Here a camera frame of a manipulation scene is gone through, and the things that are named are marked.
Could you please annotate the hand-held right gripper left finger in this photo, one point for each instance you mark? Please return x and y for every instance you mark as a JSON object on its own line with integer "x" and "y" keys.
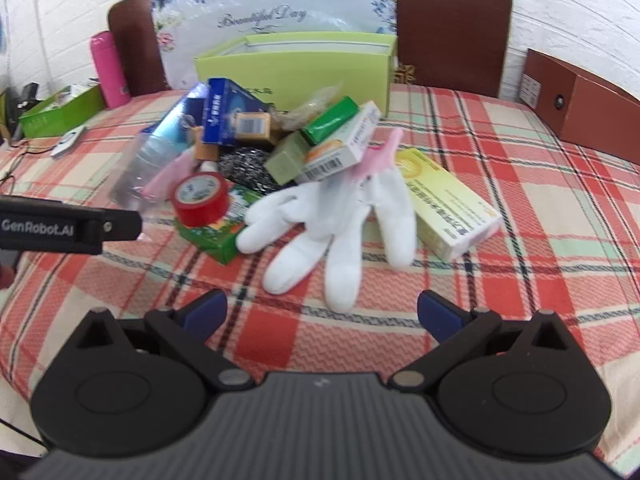
{"x": 206, "y": 310}

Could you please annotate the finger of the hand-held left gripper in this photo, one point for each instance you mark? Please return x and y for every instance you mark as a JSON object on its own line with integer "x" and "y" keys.
{"x": 122, "y": 224}

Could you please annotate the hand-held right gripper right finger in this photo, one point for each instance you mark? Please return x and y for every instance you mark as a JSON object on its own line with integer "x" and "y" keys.
{"x": 437, "y": 312}

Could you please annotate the clear plastic bottle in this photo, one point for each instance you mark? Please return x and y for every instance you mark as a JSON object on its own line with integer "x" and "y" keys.
{"x": 150, "y": 160}

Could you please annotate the green printed box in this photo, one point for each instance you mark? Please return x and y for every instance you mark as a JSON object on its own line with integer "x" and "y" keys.
{"x": 225, "y": 240}

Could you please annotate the red tape roll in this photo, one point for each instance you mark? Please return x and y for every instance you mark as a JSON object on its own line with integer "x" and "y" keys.
{"x": 200, "y": 200}

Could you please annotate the yellow white medicine box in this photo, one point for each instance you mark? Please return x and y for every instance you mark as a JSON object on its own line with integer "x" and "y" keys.
{"x": 450, "y": 200}

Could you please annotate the white glove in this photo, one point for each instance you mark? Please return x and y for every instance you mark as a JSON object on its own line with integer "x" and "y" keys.
{"x": 285, "y": 220}
{"x": 385, "y": 210}

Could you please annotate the blue carton box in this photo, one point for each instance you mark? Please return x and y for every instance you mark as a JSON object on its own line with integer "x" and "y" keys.
{"x": 225, "y": 105}

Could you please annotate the large light green cardboard box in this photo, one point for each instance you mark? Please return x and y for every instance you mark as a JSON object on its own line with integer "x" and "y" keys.
{"x": 325, "y": 80}

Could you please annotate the white thermometer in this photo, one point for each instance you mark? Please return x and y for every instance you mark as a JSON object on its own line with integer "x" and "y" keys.
{"x": 67, "y": 141}

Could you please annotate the red plaid blanket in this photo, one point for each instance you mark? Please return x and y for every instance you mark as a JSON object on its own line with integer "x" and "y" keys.
{"x": 525, "y": 250}

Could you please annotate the small green open box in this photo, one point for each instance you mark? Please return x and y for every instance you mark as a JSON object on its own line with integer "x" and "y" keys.
{"x": 60, "y": 112}

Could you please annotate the steel wool scrubber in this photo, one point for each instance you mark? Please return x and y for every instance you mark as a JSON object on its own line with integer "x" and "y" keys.
{"x": 245, "y": 167}

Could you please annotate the black device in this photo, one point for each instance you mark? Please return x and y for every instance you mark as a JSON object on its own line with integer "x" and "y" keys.
{"x": 30, "y": 92}

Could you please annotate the pink thermos bottle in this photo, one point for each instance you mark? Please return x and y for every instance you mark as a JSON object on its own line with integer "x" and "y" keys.
{"x": 110, "y": 70}

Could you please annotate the small brown barcode box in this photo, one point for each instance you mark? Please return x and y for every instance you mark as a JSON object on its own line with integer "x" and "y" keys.
{"x": 252, "y": 124}

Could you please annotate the olive green small box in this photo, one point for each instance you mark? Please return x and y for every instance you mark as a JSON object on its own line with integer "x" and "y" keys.
{"x": 287, "y": 160}

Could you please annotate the white orange medicine box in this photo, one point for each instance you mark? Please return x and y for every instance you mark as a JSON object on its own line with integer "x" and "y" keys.
{"x": 345, "y": 147}

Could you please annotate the bright green small box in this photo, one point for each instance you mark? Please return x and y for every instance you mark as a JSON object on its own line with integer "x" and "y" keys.
{"x": 330, "y": 119}

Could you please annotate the crumpled clear plastic wrapper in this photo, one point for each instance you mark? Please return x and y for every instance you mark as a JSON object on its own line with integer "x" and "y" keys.
{"x": 310, "y": 105}

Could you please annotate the brown cardboard box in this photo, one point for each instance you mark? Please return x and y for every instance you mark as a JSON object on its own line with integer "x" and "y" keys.
{"x": 590, "y": 105}

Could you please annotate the dark brown wooden board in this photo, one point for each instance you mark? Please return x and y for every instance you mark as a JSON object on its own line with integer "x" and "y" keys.
{"x": 450, "y": 20}

